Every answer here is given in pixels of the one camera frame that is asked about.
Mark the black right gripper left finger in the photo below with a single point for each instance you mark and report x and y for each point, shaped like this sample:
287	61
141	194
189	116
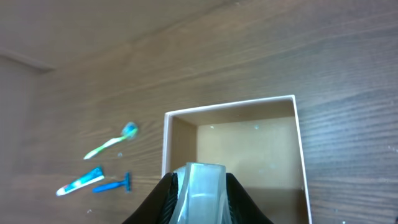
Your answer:
159	205

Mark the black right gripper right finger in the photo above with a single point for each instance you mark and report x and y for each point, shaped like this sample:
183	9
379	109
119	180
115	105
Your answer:
242	208

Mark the clear soap pump bottle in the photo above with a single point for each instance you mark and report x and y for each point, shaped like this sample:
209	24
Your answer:
202	195

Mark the teal white toothpaste tube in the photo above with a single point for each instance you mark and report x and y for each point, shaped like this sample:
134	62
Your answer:
92	176

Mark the white cardboard box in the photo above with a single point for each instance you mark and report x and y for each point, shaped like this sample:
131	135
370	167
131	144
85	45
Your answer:
258	141

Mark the green white toothbrush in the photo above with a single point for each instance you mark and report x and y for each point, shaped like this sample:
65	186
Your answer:
129	132

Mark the blue disposable razor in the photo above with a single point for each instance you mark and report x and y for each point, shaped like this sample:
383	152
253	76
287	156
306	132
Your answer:
126	183

